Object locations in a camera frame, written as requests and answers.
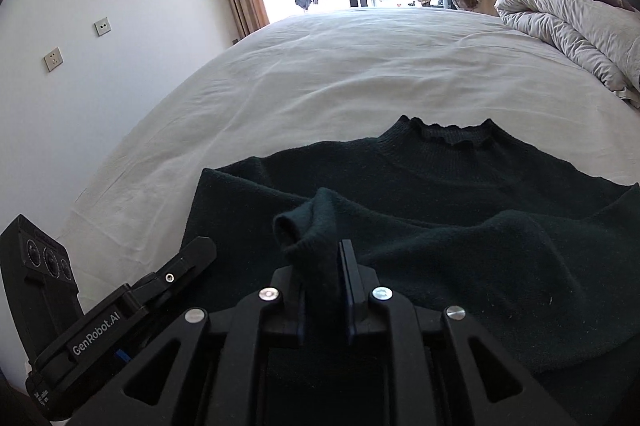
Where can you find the bed with white sheet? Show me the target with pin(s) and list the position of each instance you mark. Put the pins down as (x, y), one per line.
(325, 70)

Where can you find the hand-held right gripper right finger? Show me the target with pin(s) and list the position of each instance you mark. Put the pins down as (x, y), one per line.
(348, 286)

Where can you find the white wall socket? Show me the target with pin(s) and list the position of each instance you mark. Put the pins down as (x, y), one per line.
(53, 58)
(102, 27)

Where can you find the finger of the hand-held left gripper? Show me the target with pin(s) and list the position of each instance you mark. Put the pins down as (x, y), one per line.
(185, 263)

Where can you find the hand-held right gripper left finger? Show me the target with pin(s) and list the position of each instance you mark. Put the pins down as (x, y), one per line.
(280, 306)

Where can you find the dark green knit sweater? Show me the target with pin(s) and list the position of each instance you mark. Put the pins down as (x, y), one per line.
(450, 216)

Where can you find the folded grey duvet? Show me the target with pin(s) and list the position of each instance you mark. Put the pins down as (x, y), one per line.
(565, 20)

